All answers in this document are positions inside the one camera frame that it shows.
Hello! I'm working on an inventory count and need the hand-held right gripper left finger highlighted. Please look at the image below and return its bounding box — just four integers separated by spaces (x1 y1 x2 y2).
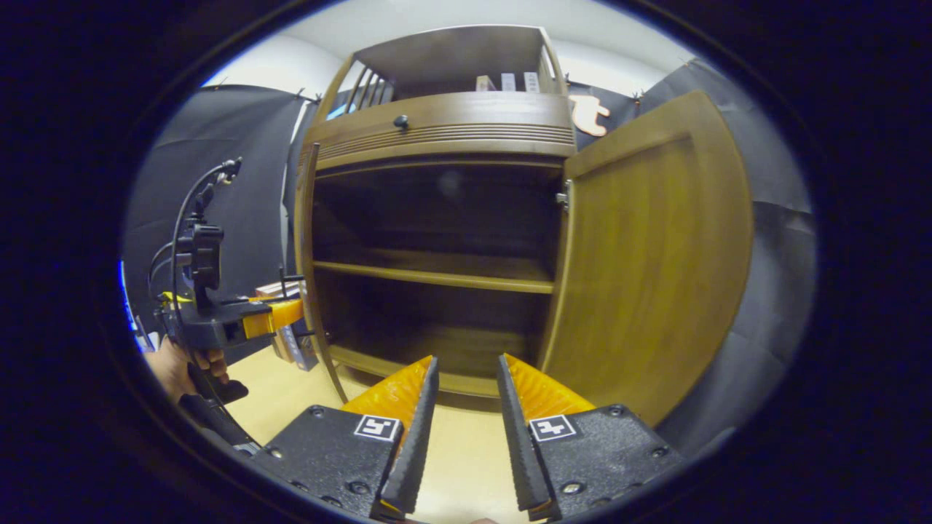
256 355 441 521

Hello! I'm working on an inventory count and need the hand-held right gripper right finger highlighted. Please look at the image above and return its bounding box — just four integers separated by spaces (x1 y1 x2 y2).
497 353 685 521

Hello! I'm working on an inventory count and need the black door handle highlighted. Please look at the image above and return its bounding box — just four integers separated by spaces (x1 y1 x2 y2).
279 266 318 341

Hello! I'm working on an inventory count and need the wooden double-door shoe cabinet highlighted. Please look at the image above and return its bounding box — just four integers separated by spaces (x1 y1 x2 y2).
293 24 754 430

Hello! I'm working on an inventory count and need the brown book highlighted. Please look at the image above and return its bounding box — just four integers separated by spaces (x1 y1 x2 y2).
271 287 307 363

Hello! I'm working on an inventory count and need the wooden shoe cabinet door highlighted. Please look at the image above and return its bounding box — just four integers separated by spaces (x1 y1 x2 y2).
293 142 350 405
539 89 754 429

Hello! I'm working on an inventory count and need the wooden cabinet shelf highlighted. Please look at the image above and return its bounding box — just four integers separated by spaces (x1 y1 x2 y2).
313 247 556 294

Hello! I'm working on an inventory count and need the black backdrop cloth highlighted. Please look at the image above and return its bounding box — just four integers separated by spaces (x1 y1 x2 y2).
120 58 818 459

